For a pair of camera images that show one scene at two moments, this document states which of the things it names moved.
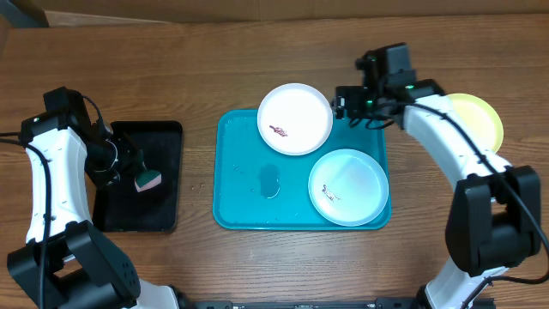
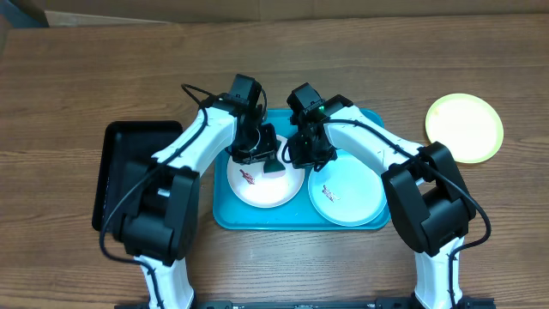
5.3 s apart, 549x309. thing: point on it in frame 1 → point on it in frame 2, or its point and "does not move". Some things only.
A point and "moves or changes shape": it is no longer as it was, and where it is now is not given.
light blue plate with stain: [348, 187] does not move
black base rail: [379, 304] does not move
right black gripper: [357, 95] → [304, 160]
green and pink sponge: [147, 179] moves or changes shape
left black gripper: [109, 178] → [270, 145]
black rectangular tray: [118, 207] does not move
